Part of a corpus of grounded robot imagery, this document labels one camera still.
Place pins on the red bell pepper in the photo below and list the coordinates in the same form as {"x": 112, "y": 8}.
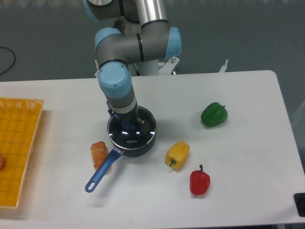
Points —
{"x": 199, "y": 181}

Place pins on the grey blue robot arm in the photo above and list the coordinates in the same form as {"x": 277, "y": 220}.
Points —
{"x": 116, "y": 49}

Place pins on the dark blue saucepan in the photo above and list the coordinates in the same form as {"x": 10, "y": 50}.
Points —
{"x": 113, "y": 155}

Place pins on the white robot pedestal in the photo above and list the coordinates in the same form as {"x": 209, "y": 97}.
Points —
{"x": 154, "y": 67}

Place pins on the black device at table edge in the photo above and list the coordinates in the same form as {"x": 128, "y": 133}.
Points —
{"x": 300, "y": 203}

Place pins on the green bell pepper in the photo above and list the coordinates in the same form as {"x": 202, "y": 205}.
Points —
{"x": 214, "y": 114}

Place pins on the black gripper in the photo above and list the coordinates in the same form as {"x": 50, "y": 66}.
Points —
{"x": 129, "y": 114}

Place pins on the yellow bell pepper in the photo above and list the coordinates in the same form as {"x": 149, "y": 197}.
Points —
{"x": 177, "y": 155}

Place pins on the glass pot lid blue knob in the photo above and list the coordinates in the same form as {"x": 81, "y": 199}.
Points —
{"x": 128, "y": 136}

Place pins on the orange toy bread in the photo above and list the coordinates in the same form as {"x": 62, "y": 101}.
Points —
{"x": 99, "y": 153}

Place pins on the yellow woven basket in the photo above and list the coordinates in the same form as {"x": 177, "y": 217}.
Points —
{"x": 19, "y": 121}

